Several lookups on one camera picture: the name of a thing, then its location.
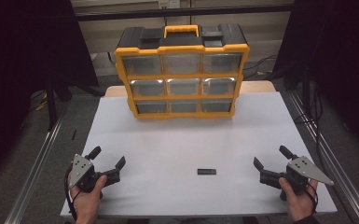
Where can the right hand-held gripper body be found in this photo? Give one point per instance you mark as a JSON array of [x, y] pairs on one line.
[[304, 169]]

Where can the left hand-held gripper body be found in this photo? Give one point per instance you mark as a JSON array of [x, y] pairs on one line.
[[81, 169]]

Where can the black flash drive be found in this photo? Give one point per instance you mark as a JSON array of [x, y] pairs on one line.
[[206, 171]]

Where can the clear plastic drawer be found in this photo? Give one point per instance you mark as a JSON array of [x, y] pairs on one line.
[[147, 88]]

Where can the yellow black drawer organizer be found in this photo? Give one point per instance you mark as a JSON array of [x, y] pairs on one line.
[[182, 39]]

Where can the person's left hand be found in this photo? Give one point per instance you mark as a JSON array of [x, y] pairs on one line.
[[88, 202]]

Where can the person's right hand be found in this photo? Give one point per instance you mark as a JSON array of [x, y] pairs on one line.
[[296, 203]]

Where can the small black floor item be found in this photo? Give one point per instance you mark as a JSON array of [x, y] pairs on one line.
[[74, 134]]

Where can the black metal stand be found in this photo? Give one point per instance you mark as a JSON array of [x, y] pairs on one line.
[[51, 105]]

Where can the dark curtain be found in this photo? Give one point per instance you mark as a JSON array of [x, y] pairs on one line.
[[18, 62], [338, 62]]

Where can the black horizontal bar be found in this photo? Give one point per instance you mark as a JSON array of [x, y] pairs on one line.
[[183, 11]]

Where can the aluminium floor rail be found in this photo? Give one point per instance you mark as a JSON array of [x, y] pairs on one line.
[[338, 161], [34, 174]]

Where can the white wall outlet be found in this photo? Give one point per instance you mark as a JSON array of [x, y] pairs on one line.
[[169, 3]]

